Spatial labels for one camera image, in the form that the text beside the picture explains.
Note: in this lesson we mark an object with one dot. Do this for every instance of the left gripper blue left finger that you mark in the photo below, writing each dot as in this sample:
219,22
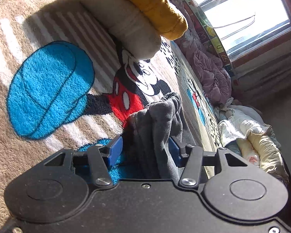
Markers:
101,158

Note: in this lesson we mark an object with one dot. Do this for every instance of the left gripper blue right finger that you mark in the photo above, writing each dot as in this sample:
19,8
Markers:
189,158

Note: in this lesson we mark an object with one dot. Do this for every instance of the grey fleece sweatpants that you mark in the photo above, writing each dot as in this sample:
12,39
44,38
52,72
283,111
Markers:
151,128

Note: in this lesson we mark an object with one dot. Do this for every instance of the pink floral duvet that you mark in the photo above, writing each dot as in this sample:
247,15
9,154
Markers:
248,152

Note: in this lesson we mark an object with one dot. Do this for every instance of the cream yellow duvet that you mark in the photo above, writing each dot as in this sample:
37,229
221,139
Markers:
271,160

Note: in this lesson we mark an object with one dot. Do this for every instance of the Mickey Mouse plush blanket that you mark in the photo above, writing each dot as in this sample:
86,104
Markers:
65,82

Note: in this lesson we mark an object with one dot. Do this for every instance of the purple crumpled quilt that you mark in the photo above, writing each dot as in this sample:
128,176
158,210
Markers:
208,68

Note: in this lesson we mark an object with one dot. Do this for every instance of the cream folded sweater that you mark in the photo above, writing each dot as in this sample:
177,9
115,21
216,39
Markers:
127,24

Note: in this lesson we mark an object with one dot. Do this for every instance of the colourful alphabet play mat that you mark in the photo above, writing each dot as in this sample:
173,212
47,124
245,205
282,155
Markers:
209,37

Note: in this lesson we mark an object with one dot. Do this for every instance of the window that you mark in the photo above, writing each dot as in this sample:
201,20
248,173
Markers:
243,26

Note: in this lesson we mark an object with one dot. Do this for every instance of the yellow folded sweater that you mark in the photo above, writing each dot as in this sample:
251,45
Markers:
164,16

